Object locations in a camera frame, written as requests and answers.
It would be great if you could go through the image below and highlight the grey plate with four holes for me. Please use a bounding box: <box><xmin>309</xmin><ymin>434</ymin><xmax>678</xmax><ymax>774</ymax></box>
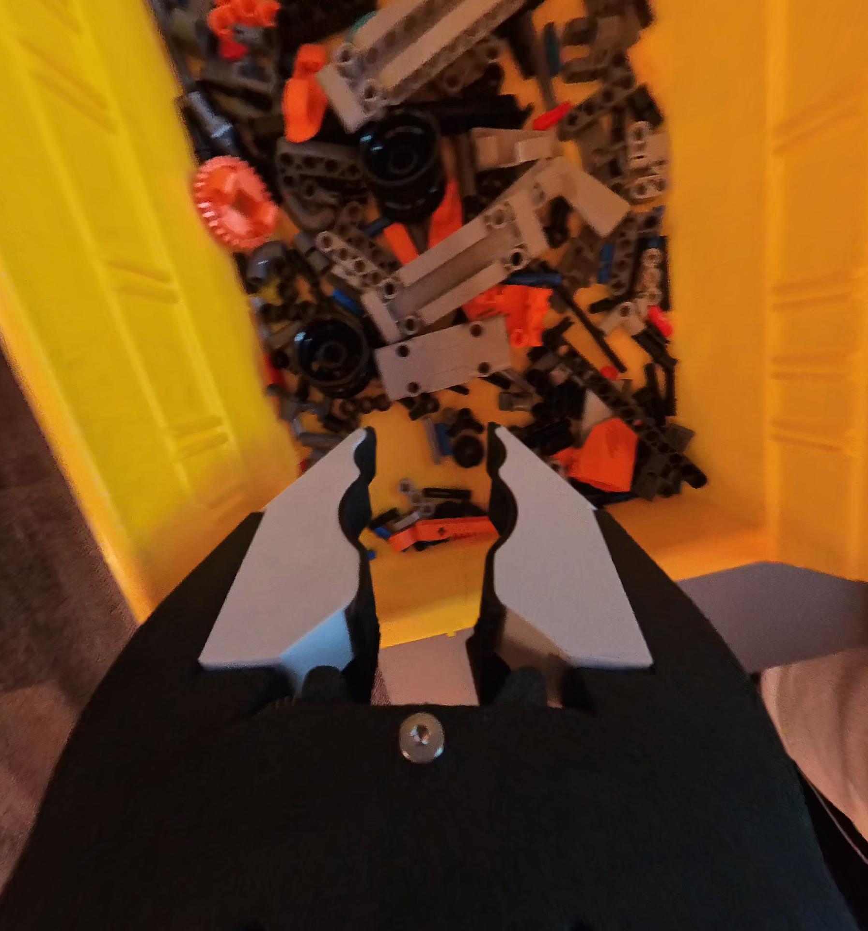
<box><xmin>374</xmin><ymin>319</ymin><xmax>513</xmax><ymax>400</ymax></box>

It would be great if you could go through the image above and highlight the orange bracket piece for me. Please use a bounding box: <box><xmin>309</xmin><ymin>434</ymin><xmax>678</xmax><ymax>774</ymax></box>
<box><xmin>463</xmin><ymin>284</ymin><xmax>554</xmax><ymax>346</ymax></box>

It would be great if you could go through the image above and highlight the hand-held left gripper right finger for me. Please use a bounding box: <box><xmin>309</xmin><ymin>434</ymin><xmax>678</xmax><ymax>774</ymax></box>
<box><xmin>469</xmin><ymin>423</ymin><xmax>654</xmax><ymax>705</ymax></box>

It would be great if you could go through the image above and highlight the orange gear wheel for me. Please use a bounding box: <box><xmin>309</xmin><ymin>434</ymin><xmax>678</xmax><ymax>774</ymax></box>
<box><xmin>192</xmin><ymin>156</ymin><xmax>281</xmax><ymax>252</ymax></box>

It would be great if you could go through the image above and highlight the orange panel piece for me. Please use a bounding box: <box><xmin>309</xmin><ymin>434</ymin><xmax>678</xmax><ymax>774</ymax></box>
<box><xmin>568</xmin><ymin>418</ymin><xmax>640</xmax><ymax>492</ymax></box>

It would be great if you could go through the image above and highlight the orange flat beam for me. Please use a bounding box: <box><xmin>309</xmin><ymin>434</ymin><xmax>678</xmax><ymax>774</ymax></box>
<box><xmin>389</xmin><ymin>516</ymin><xmax>499</xmax><ymax>552</ymax></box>

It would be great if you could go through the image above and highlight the black wheel hub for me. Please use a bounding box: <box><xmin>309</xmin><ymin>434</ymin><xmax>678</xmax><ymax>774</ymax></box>
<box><xmin>294</xmin><ymin>313</ymin><xmax>375</xmax><ymax>397</ymax></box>
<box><xmin>360</xmin><ymin>109</ymin><xmax>446</xmax><ymax>219</ymax></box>

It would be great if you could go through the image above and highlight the grey rectangular frame piece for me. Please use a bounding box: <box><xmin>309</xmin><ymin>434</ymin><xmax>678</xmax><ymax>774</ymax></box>
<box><xmin>364</xmin><ymin>204</ymin><xmax>545</xmax><ymax>343</ymax></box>

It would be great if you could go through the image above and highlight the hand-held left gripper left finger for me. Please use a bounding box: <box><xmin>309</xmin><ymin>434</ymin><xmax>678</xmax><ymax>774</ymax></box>
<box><xmin>198</xmin><ymin>428</ymin><xmax>381</xmax><ymax>705</ymax></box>

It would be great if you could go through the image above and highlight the large grey frame piece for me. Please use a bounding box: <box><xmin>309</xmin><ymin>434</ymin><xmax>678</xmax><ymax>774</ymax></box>
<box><xmin>317</xmin><ymin>0</ymin><xmax>529</xmax><ymax>133</ymax></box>

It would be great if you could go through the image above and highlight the yellow plastic bin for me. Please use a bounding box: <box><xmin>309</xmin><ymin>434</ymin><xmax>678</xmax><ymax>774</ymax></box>
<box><xmin>0</xmin><ymin>0</ymin><xmax>868</xmax><ymax>648</ymax></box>

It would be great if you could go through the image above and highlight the pile of building bricks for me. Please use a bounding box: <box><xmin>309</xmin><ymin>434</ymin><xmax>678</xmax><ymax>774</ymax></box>
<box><xmin>150</xmin><ymin>0</ymin><xmax>710</xmax><ymax>554</ymax></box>

